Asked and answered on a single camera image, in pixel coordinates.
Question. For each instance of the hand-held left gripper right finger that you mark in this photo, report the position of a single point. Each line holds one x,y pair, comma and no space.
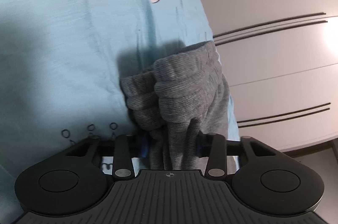
198,146

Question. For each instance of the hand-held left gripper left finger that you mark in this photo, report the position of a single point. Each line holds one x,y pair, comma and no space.
144,146

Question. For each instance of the grey pants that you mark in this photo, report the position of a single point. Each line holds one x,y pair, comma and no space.
184,86

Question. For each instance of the white wardrobe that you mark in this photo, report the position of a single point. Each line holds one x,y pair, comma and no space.
264,68

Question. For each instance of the light blue printed bed sheet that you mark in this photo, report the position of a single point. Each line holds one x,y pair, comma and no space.
66,41

